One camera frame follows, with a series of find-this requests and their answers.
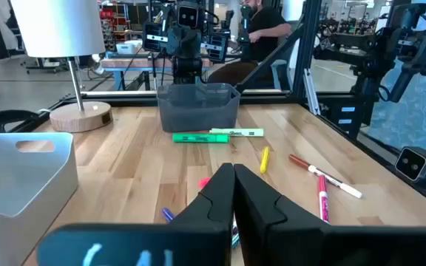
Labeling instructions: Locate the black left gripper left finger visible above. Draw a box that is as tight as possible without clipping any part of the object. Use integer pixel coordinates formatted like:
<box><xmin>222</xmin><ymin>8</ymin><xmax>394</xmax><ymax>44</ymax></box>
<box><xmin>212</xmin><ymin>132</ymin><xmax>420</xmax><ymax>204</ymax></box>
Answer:
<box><xmin>37</xmin><ymin>163</ymin><xmax>235</xmax><ymax>266</ymax></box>

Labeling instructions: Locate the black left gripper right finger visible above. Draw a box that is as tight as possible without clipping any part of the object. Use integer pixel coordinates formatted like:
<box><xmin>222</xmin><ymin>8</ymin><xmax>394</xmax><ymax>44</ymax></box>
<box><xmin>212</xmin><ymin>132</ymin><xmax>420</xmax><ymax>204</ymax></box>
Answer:
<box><xmin>234</xmin><ymin>163</ymin><xmax>426</xmax><ymax>266</ymax></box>

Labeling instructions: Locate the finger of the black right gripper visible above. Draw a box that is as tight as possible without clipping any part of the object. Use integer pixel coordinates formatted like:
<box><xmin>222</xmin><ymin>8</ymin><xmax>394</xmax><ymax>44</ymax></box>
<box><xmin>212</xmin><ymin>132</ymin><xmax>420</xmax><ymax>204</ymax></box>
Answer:
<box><xmin>186</xmin><ymin>35</ymin><xmax>202</xmax><ymax>58</ymax></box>
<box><xmin>170</xmin><ymin>35</ymin><xmax>187</xmax><ymax>58</ymax></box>

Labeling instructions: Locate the small purple highlighter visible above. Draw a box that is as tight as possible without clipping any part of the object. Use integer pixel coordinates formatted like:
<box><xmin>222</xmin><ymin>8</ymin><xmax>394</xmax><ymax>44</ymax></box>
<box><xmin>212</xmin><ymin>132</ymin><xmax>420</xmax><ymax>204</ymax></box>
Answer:
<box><xmin>160</xmin><ymin>206</ymin><xmax>177</xmax><ymax>223</ymax></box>

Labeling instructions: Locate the pink Expo marker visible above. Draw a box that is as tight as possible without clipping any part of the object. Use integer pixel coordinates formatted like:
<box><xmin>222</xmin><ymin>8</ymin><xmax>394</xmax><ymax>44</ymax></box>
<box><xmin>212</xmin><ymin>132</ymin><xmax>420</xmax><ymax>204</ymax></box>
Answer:
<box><xmin>317</xmin><ymin>174</ymin><xmax>331</xmax><ymax>225</ymax></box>

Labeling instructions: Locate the small yellow highlighter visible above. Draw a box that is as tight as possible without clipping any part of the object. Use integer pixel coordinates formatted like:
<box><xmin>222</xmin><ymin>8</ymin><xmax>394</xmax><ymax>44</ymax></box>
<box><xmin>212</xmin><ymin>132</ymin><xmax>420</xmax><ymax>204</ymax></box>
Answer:
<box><xmin>260</xmin><ymin>146</ymin><xmax>271</xmax><ymax>174</ymax></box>

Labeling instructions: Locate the brown Expo marker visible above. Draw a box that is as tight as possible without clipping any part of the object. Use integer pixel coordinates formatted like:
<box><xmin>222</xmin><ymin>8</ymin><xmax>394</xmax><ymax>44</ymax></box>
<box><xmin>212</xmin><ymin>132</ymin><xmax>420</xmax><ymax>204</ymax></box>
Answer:
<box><xmin>288</xmin><ymin>154</ymin><xmax>363</xmax><ymax>200</ymax></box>

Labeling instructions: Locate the light green Sharpie highlighter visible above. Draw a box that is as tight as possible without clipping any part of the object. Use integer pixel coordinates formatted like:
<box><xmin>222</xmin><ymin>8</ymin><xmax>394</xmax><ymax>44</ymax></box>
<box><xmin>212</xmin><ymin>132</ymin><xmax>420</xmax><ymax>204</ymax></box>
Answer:
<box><xmin>209</xmin><ymin>127</ymin><xmax>265</xmax><ymax>138</ymax></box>

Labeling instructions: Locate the white container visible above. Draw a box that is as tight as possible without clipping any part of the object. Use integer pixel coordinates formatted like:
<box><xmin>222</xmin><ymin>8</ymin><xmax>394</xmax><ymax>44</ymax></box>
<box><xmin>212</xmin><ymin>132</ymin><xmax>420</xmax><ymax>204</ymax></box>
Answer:
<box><xmin>115</xmin><ymin>39</ymin><xmax>143</xmax><ymax>55</ymax></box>

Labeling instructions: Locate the wooden top blue leg workbench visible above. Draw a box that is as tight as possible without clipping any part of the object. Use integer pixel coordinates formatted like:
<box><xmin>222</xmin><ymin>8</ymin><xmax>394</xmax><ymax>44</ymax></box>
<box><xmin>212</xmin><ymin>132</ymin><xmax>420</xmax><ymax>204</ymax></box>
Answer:
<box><xmin>100</xmin><ymin>55</ymin><xmax>214</xmax><ymax>92</ymax></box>

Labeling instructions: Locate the smoky grey translucent bin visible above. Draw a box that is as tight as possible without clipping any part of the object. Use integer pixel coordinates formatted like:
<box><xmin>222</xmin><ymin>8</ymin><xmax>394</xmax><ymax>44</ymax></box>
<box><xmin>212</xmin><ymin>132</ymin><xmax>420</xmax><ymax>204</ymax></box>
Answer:
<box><xmin>156</xmin><ymin>82</ymin><xmax>241</xmax><ymax>133</ymax></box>

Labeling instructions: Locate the person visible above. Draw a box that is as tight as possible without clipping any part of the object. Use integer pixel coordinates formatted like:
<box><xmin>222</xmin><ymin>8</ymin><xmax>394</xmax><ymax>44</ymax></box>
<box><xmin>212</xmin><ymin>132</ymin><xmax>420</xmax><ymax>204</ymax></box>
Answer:
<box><xmin>207</xmin><ymin>0</ymin><xmax>294</xmax><ymax>86</ymax></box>

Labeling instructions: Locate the white shade wooden base lamp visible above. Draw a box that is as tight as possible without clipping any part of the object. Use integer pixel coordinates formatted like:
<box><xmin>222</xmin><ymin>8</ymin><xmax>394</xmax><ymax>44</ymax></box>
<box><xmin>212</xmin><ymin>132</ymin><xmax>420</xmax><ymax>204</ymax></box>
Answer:
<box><xmin>10</xmin><ymin>0</ymin><xmax>113</xmax><ymax>133</ymax></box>

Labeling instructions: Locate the white aluminium profile strip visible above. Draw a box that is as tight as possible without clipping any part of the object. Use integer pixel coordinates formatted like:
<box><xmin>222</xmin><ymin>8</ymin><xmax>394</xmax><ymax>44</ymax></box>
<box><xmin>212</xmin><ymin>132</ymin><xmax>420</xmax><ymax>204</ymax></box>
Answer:
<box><xmin>303</xmin><ymin>68</ymin><xmax>321</xmax><ymax>115</ymax></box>

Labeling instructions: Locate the white plastic bin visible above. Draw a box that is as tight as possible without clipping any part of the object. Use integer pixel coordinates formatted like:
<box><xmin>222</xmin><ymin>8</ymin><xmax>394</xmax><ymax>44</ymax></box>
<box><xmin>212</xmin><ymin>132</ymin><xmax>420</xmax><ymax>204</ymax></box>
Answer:
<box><xmin>0</xmin><ymin>132</ymin><xmax>79</xmax><ymax>266</ymax></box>

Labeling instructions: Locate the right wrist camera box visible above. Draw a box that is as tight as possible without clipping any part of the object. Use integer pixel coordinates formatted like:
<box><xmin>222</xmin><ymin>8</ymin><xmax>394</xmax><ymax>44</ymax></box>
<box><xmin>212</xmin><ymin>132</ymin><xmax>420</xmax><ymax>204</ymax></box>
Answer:
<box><xmin>177</xmin><ymin>1</ymin><xmax>199</xmax><ymax>29</ymax></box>

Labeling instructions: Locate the black table-level camera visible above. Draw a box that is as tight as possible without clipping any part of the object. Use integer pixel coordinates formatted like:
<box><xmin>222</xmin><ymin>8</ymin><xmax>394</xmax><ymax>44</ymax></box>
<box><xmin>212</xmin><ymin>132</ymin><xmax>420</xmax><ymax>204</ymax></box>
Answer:
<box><xmin>393</xmin><ymin>146</ymin><xmax>426</xmax><ymax>185</ymax></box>

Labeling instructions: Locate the black cable loop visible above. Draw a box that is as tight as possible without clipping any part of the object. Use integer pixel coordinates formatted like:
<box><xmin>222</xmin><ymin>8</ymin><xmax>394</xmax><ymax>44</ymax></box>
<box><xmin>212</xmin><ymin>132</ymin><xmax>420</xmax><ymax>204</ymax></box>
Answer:
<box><xmin>0</xmin><ymin>109</ymin><xmax>42</xmax><ymax>134</ymax></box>

